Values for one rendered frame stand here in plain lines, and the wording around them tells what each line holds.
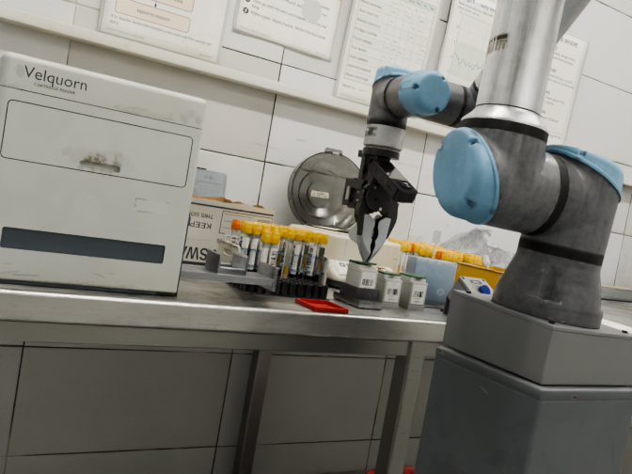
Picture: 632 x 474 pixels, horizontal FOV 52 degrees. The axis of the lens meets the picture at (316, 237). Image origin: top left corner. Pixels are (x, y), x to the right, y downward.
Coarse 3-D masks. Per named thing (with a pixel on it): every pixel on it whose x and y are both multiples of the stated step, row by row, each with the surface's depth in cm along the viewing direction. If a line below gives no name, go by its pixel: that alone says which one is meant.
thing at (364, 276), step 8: (352, 264) 124; (360, 264) 122; (368, 264) 125; (352, 272) 124; (360, 272) 121; (368, 272) 122; (376, 272) 123; (352, 280) 123; (360, 280) 122; (368, 280) 122; (376, 280) 123
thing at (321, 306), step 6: (300, 300) 112; (306, 300) 114; (312, 300) 115; (318, 300) 115; (306, 306) 110; (312, 306) 108; (318, 306) 113; (324, 306) 114; (330, 306) 115; (336, 306) 114; (336, 312) 110; (342, 312) 111
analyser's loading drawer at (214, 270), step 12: (216, 252) 104; (216, 264) 104; (228, 264) 110; (240, 264) 107; (264, 264) 111; (192, 276) 101; (204, 276) 102; (216, 276) 103; (228, 276) 104; (240, 276) 105; (252, 276) 106; (264, 276) 109; (276, 276) 108
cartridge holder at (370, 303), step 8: (344, 288) 124; (352, 288) 122; (360, 288) 121; (368, 288) 122; (336, 296) 126; (344, 296) 124; (352, 296) 122; (360, 296) 121; (368, 296) 122; (376, 296) 123; (352, 304) 121; (360, 304) 120; (368, 304) 120; (376, 304) 121
